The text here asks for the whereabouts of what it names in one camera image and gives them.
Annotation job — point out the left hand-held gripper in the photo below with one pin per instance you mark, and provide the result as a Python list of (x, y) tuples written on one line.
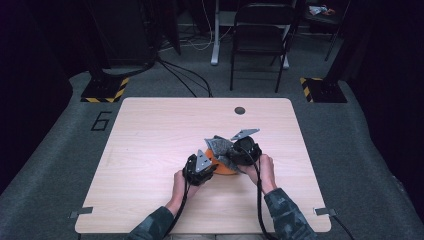
[(198, 170)]

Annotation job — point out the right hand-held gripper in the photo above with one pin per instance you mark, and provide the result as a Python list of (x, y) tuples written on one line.
[(248, 151)]

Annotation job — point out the orange plush toy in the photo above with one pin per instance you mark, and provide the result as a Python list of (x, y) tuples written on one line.
[(224, 169)]

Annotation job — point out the grey fluffy cloth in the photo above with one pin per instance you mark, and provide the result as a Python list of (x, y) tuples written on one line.
[(218, 145)]

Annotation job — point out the person's right hand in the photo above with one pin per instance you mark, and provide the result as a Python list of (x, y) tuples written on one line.
[(266, 173)]

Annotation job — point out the person's left hand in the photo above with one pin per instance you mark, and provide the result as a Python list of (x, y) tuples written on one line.
[(180, 195)]

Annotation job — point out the grey tape strip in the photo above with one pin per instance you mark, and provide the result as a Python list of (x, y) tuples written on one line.
[(325, 211), (81, 212)]

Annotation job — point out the black striped stand base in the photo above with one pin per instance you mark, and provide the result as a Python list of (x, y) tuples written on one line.
[(325, 90), (105, 90)]

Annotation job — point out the black folding chair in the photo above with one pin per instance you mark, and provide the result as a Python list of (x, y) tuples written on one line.
[(261, 40)]

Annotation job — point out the white desk leg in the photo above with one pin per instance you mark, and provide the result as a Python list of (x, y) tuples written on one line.
[(216, 40)]

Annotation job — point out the black cabinet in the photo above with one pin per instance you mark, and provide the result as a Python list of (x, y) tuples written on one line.
[(123, 33)]

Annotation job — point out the colourful items on dark table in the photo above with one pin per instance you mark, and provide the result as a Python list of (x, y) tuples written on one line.
[(320, 10)]

